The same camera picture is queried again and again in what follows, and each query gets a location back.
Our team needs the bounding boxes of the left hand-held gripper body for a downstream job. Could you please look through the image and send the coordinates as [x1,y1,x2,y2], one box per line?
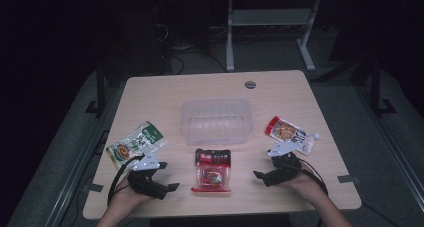
[127,152,169,201]

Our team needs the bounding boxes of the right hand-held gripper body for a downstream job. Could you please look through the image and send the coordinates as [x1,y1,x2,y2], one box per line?
[262,140,304,188]

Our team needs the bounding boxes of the red and white spouted pouch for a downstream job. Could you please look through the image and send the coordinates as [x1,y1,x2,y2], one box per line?
[264,115,321,156]

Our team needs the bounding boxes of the green and white food packet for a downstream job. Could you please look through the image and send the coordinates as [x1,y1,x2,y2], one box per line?
[105,120,167,174]

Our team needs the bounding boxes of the red and black snack packet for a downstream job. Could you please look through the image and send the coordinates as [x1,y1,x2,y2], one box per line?
[190,148,232,193]

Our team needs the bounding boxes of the clear plastic container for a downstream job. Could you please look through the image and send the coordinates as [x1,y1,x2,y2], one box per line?
[179,97,253,146]

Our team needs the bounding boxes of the person's left hand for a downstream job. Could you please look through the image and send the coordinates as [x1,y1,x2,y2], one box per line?
[107,177,155,218]

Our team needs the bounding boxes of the person's right hand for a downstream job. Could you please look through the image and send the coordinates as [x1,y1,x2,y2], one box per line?
[279,162,330,209]

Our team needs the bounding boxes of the grey tape strip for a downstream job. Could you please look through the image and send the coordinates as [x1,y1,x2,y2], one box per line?
[337,174,362,185]
[81,183,105,193]

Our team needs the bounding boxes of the black metal stand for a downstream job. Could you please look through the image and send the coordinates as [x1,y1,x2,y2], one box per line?
[84,70,108,118]
[369,56,398,118]

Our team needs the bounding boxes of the left hand-held gripper black cable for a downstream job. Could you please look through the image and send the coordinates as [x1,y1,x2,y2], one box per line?
[107,154,146,206]

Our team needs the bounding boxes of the hand-held gripper black cable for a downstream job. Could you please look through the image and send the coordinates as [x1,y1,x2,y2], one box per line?
[107,154,146,206]
[293,157,329,196]

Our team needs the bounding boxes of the right hand-held gripper black cable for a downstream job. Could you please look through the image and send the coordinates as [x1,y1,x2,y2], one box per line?
[293,157,329,196]

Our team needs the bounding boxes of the black floor cables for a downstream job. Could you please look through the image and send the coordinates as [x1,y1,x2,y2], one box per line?
[159,46,228,75]

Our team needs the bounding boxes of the white metal desk frame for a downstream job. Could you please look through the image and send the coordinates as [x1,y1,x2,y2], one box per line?
[225,0,323,73]

